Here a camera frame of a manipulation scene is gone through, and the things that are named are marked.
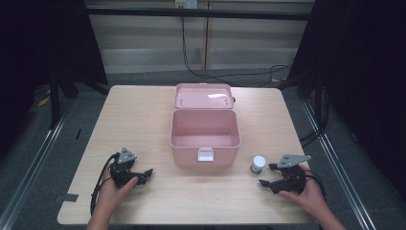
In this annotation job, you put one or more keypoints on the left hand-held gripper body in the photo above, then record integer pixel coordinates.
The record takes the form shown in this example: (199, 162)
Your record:
(123, 169)

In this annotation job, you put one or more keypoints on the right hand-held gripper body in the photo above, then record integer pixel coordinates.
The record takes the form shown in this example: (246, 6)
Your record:
(292, 179)

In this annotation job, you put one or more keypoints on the small white-lidded jar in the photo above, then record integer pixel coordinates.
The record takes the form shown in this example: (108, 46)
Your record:
(258, 162)

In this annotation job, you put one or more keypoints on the pink storage box with lid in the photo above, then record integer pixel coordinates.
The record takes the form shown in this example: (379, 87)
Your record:
(204, 127)

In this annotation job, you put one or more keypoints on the person's right hand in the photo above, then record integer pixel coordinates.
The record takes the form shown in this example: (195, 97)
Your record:
(308, 199)

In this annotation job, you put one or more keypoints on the person's left hand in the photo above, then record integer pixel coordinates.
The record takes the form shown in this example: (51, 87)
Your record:
(111, 195)

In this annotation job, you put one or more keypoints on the black tape strip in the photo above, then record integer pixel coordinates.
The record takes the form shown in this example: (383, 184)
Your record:
(78, 134)

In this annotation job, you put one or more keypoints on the grey tape strip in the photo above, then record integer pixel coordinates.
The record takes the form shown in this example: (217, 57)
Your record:
(70, 197)

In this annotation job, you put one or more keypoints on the black metal stand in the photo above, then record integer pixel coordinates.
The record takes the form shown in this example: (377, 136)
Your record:
(55, 102)

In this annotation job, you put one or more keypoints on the yellow tape strip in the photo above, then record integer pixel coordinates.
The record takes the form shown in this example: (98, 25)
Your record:
(43, 101)

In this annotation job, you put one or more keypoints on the black curtain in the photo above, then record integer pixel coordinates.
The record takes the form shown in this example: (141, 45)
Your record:
(360, 64)
(41, 48)

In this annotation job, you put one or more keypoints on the metal floor rail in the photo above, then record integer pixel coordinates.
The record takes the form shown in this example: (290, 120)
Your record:
(338, 163)
(35, 163)

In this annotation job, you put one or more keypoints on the black horizontal frame bar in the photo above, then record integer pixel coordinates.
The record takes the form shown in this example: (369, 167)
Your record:
(198, 13)

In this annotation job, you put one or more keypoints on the white wall socket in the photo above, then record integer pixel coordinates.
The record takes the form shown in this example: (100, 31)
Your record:
(186, 3)

